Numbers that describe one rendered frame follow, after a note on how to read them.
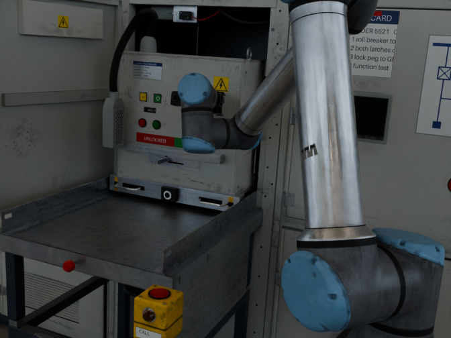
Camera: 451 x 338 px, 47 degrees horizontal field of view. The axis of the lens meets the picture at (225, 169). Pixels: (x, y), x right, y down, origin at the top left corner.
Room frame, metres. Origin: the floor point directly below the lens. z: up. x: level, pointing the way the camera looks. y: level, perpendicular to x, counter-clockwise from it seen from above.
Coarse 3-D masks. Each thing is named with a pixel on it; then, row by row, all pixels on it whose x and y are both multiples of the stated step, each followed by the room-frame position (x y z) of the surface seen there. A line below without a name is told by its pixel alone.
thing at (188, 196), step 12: (132, 180) 1.91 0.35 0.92; (144, 180) 1.89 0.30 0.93; (132, 192) 1.91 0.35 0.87; (144, 192) 1.88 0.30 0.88; (156, 192) 1.86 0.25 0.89; (180, 192) 1.83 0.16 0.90; (192, 192) 1.81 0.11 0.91; (204, 192) 1.79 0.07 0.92; (216, 192) 1.78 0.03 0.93; (192, 204) 1.81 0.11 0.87; (204, 204) 1.79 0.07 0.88; (228, 204) 1.75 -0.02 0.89
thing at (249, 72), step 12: (240, 60) 1.76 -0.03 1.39; (252, 60) 1.84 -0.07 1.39; (264, 60) 1.96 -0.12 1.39; (252, 72) 1.85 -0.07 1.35; (252, 84) 1.86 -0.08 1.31; (240, 96) 1.76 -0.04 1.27; (240, 108) 1.76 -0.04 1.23; (240, 156) 1.79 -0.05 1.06; (252, 156) 1.91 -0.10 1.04; (240, 168) 1.80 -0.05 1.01; (252, 168) 1.92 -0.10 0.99; (240, 180) 1.81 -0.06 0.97; (252, 180) 1.92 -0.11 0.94; (240, 192) 1.81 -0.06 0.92
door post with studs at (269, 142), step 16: (272, 16) 1.88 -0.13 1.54; (288, 16) 1.85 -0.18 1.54; (272, 32) 1.88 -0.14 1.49; (272, 48) 1.87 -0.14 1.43; (272, 64) 1.87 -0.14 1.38; (272, 128) 1.86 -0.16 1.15; (272, 144) 1.86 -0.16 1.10; (272, 160) 1.86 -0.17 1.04; (272, 176) 1.86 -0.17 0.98; (272, 192) 1.85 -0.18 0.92; (272, 208) 1.85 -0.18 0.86; (256, 304) 1.86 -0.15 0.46; (256, 320) 1.86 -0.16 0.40; (256, 336) 1.86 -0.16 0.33
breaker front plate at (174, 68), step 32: (128, 64) 1.93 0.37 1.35; (192, 64) 1.83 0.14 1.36; (224, 64) 1.78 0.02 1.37; (128, 96) 1.93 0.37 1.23; (224, 96) 1.78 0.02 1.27; (128, 128) 1.93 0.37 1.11; (160, 128) 1.88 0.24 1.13; (128, 160) 1.93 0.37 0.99; (192, 160) 1.82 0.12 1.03; (224, 192) 1.77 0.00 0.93
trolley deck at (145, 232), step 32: (64, 224) 1.58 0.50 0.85; (96, 224) 1.60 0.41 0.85; (128, 224) 1.62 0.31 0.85; (160, 224) 1.64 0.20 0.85; (192, 224) 1.66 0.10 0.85; (256, 224) 1.81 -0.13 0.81; (32, 256) 1.42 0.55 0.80; (64, 256) 1.38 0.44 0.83; (96, 256) 1.34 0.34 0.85; (128, 256) 1.36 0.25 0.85; (160, 256) 1.37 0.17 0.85; (192, 256) 1.38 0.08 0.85
